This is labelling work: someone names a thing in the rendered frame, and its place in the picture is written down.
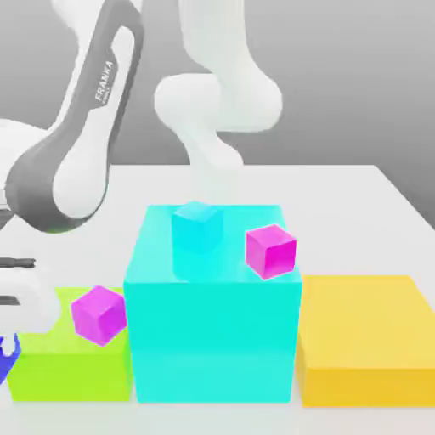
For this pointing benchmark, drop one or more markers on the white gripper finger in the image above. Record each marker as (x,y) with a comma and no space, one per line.
(9,346)

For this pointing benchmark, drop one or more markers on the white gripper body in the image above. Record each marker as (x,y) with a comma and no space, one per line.
(32,309)

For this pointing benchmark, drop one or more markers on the small blue cube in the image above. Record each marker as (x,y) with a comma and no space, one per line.
(6,367)

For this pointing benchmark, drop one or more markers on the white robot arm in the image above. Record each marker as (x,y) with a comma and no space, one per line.
(85,163)

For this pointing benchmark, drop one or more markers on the small magenta cube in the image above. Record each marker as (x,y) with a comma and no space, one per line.
(272,253)
(97,316)

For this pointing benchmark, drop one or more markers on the small cyan cube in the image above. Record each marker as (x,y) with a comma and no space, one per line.
(195,227)

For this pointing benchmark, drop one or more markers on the large green box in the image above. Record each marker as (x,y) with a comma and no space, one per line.
(64,373)

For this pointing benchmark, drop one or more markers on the large cyan box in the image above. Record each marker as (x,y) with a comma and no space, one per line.
(210,340)

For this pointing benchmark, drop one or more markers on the large yellow box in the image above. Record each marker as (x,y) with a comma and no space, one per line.
(367,326)

